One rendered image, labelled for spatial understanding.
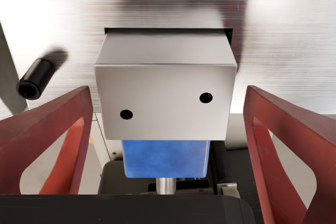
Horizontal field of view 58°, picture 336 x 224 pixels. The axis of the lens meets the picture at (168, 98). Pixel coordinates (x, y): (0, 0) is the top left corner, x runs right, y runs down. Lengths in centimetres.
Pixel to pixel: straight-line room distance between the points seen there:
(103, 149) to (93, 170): 53
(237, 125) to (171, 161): 84
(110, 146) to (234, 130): 41
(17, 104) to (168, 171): 12
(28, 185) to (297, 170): 136
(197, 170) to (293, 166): 149
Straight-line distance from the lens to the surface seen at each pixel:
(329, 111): 17
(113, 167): 102
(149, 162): 15
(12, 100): 22
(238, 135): 102
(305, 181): 175
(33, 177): 172
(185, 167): 16
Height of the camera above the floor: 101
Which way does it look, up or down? 54 degrees down
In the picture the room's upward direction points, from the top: 180 degrees counter-clockwise
